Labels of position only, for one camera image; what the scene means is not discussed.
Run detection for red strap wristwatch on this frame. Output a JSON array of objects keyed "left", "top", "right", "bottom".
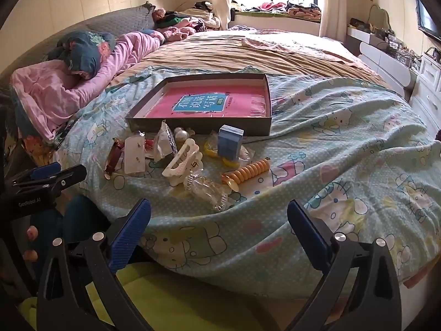
[{"left": 104, "top": 138, "right": 125, "bottom": 180}]

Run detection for white earring card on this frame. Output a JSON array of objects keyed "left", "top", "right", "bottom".
[{"left": 123, "top": 132, "right": 146, "bottom": 175}]

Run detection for clear jewelry bag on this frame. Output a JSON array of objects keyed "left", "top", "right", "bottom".
[{"left": 153, "top": 120, "right": 177, "bottom": 162}]

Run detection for large pearl hair clip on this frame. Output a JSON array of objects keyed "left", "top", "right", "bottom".
[{"left": 173, "top": 127, "right": 195, "bottom": 145}]

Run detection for white pink hair claw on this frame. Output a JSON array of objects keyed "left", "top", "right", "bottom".
[{"left": 162, "top": 138, "right": 203, "bottom": 187}]

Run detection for clear bag with chain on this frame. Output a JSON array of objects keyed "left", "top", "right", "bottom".
[{"left": 184, "top": 173, "right": 229, "bottom": 212}]

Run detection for yellow bracelets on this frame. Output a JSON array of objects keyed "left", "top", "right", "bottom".
[{"left": 202, "top": 134, "right": 256, "bottom": 169}]

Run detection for orange spiral hair tie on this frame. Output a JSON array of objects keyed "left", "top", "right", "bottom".
[{"left": 220, "top": 158, "right": 271, "bottom": 192}]

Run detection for small blue box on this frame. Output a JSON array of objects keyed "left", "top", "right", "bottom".
[{"left": 217, "top": 125, "right": 244, "bottom": 161}]

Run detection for left hand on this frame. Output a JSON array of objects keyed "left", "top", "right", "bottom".
[{"left": 23, "top": 226, "right": 38, "bottom": 263}]

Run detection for pink quilt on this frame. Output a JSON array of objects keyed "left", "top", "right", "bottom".
[{"left": 10, "top": 30, "right": 165, "bottom": 143}]

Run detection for yellow green garment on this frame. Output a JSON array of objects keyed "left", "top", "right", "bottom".
[{"left": 16, "top": 261, "right": 277, "bottom": 331}]

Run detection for red hair clip on card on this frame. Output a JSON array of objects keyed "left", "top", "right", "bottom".
[{"left": 144, "top": 139, "right": 154, "bottom": 152}]

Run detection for dark teal floral pillow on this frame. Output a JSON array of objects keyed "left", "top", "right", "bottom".
[{"left": 45, "top": 30, "right": 116, "bottom": 80}]

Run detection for dark shallow cardboard box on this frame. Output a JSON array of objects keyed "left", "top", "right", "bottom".
[{"left": 126, "top": 73, "right": 272, "bottom": 136}]

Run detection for grey padded headboard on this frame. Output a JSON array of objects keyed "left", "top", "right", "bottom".
[{"left": 1, "top": 2, "right": 156, "bottom": 84}]

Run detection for clothes pile at bed head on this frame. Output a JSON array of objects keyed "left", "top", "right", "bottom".
[{"left": 152, "top": 1, "right": 221, "bottom": 43}]

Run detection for pink book in box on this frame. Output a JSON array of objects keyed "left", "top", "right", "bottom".
[{"left": 144, "top": 85, "right": 268, "bottom": 118}]

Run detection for white drawer cabinet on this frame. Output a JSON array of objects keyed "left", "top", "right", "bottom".
[{"left": 409, "top": 53, "right": 441, "bottom": 138}]

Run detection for tan bed sheet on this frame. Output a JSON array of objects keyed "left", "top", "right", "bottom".
[{"left": 110, "top": 30, "right": 387, "bottom": 87}]

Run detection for white grey vanity desk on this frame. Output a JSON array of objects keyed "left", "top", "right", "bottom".
[{"left": 345, "top": 27, "right": 416, "bottom": 102}]

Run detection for floral pink cloth on bed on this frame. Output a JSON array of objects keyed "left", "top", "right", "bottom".
[{"left": 241, "top": 29, "right": 351, "bottom": 63}]

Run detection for cream curtain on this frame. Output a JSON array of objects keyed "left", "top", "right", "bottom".
[{"left": 318, "top": 0, "right": 347, "bottom": 42}]

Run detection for heart shaped vanity mirror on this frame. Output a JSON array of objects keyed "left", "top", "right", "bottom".
[{"left": 367, "top": 4, "right": 391, "bottom": 33}]

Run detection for black flat television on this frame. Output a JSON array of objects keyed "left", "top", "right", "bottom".
[{"left": 416, "top": 0, "right": 441, "bottom": 43}]

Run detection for clothes pile on windowsill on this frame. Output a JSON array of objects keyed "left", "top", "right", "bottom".
[{"left": 230, "top": 1, "right": 321, "bottom": 22}]

